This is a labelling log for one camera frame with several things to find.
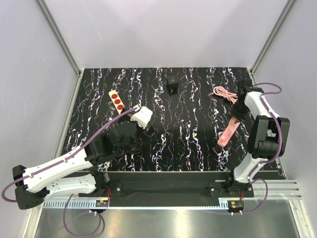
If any black cube socket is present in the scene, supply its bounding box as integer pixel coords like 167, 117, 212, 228
166, 75, 179, 95

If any white red-socket power strip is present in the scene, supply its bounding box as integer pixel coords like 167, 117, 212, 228
108, 90, 125, 114

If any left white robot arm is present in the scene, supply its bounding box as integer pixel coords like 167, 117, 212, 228
12, 114, 151, 210

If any white slotted cable duct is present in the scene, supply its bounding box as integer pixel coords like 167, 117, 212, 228
43, 199, 97, 209

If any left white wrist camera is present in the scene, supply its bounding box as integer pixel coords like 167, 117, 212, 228
130, 105, 153, 129

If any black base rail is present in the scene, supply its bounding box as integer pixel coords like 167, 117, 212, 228
106, 172, 254, 209

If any black power strip cable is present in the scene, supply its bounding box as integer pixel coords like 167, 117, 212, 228
123, 141, 144, 153

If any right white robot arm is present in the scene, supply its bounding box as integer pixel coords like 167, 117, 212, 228
225, 79, 290, 197

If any pink coiled cable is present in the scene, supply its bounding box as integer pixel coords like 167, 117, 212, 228
212, 86, 239, 105

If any pink power strip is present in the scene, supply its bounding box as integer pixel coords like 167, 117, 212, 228
217, 117, 241, 148

